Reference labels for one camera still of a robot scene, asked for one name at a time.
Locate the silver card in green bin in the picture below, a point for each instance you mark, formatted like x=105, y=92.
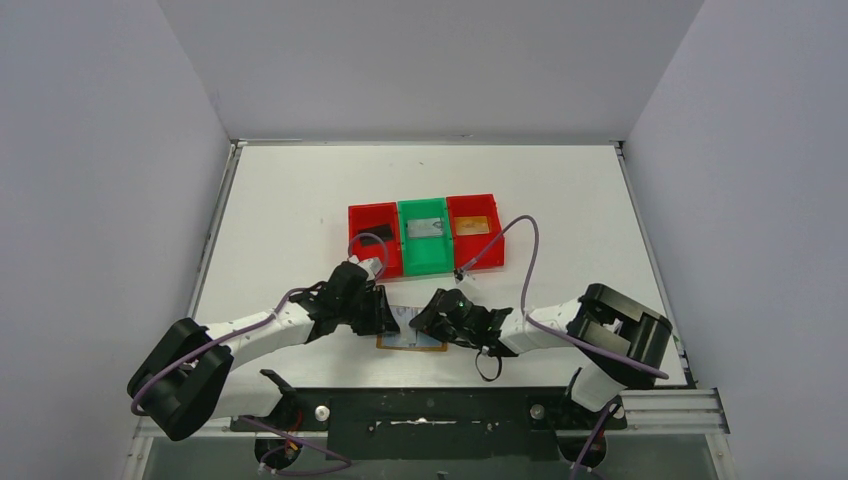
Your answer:
x=418, y=228

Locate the gold card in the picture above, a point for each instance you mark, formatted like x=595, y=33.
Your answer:
x=471, y=225

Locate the red bin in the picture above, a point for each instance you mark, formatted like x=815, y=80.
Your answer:
x=468, y=247
x=379, y=222

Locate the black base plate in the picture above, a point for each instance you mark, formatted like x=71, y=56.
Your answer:
x=434, y=424

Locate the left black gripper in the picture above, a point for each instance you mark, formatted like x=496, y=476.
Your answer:
x=377, y=312

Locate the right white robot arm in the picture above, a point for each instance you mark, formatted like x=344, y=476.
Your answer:
x=623, y=340

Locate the yellow leather card holder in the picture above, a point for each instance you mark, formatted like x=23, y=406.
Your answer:
x=408, y=339

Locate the right red bin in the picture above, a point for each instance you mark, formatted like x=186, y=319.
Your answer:
x=468, y=247

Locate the black card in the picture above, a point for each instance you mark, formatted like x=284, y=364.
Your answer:
x=375, y=234

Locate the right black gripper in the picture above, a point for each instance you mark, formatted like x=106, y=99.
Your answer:
x=436, y=317

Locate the left red bin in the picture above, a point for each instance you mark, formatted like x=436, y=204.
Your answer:
x=379, y=222

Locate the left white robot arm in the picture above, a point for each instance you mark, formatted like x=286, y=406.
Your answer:
x=196, y=372

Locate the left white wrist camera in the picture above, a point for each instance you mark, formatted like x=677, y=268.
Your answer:
x=373, y=266

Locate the green middle bin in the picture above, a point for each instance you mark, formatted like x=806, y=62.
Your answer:
x=426, y=256

